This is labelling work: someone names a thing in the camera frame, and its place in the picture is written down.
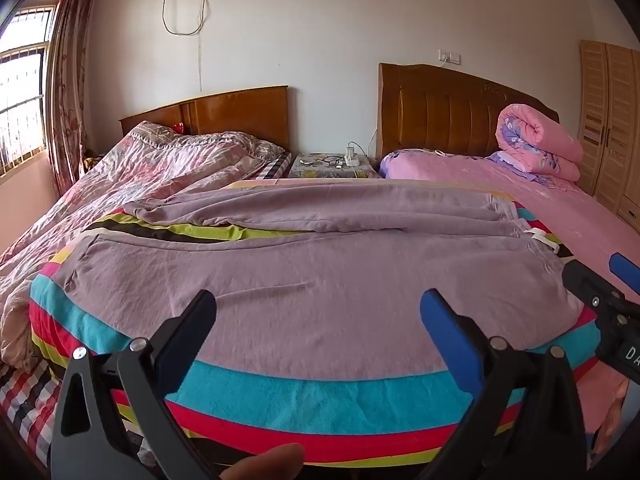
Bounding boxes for colourful striped blanket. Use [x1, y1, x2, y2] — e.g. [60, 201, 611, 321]
[29, 180, 608, 468]

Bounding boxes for light wooden wardrobe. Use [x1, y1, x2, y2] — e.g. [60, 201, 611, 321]
[579, 40, 640, 235]

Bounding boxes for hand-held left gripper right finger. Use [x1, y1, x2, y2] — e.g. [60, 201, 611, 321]
[419, 288, 588, 480]

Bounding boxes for mauve pants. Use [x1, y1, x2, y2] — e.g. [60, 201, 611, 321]
[50, 178, 586, 382]

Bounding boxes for air conditioner power cable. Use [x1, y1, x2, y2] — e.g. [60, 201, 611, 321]
[161, 0, 210, 93]

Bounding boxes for pink bed sheet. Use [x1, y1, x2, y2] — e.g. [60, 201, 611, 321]
[378, 149, 640, 441]

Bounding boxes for pink floral quilt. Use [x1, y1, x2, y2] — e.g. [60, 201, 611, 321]
[0, 121, 287, 368]

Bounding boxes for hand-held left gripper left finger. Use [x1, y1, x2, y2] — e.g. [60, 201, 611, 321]
[49, 289, 221, 480]

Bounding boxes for nightstand with floral cover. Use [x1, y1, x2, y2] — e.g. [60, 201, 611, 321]
[287, 152, 382, 181]

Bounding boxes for rolled pink quilt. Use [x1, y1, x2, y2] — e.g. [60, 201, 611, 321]
[487, 104, 585, 184]

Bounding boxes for flat wooden bed headboard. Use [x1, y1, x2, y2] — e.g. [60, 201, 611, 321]
[119, 85, 291, 151]

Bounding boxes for pink floral curtain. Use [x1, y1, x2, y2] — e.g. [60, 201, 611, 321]
[46, 0, 103, 198]

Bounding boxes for person's left hand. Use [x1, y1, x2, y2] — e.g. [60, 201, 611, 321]
[217, 442, 307, 480]

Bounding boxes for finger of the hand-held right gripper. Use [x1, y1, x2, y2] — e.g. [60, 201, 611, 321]
[561, 259, 631, 328]
[608, 253, 640, 306]

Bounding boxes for barred window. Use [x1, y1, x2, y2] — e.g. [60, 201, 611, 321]
[0, 5, 58, 177]

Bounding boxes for ribbed wooden bed headboard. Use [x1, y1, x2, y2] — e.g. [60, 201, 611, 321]
[377, 63, 560, 163]

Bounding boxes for white charger cable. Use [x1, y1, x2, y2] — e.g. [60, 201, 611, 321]
[347, 129, 380, 179]

